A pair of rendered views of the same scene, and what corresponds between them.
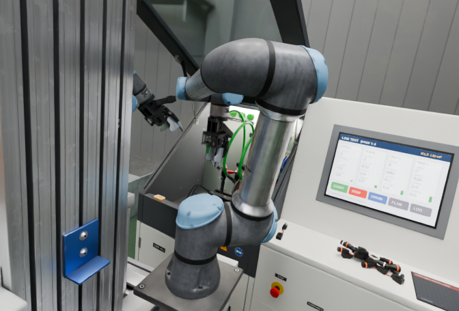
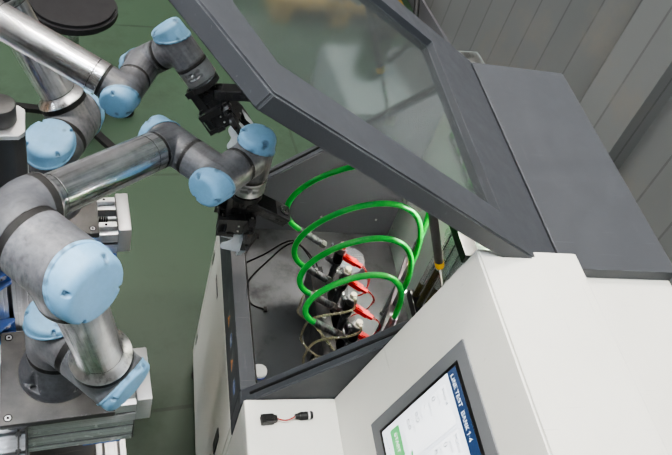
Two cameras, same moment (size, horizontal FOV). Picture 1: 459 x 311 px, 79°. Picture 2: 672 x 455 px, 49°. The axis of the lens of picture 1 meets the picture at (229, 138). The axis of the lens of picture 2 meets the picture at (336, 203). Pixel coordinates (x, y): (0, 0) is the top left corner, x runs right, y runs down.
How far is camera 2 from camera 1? 1.26 m
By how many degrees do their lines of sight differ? 46
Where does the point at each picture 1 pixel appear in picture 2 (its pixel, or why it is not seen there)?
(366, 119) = (495, 386)
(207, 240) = (36, 352)
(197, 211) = (31, 318)
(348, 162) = (429, 423)
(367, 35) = not seen: outside the picture
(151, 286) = (15, 344)
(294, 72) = (21, 281)
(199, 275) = (33, 375)
